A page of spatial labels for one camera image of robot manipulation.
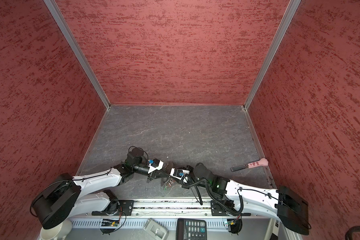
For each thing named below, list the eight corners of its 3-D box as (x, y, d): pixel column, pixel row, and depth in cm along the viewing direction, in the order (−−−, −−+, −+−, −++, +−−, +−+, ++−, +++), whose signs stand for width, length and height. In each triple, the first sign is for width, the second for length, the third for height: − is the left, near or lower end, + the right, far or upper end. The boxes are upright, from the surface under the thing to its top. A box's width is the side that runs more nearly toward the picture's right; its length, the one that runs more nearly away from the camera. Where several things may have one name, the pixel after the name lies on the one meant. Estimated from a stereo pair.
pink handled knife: (232, 172, 89) (233, 170, 86) (229, 166, 91) (231, 164, 88) (267, 165, 92) (269, 163, 89) (263, 160, 94) (266, 157, 91)
